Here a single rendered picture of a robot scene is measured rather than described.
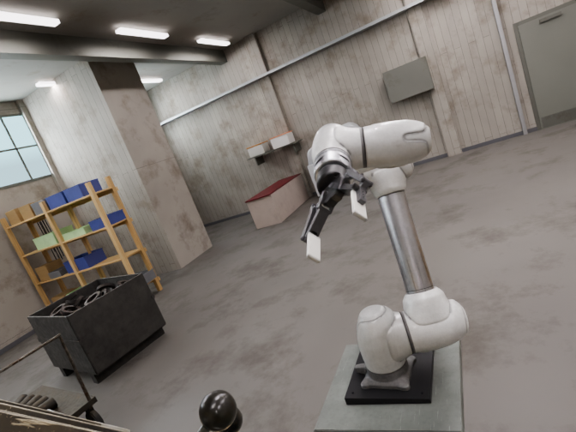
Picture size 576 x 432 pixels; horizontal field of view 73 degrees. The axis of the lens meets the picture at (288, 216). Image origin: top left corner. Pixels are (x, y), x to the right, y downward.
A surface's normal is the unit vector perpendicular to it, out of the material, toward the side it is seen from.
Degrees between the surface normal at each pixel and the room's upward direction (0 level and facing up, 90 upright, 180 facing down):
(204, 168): 90
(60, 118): 90
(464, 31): 90
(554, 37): 90
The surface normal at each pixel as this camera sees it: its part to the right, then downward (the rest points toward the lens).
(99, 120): -0.36, 0.32
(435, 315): -0.16, -0.15
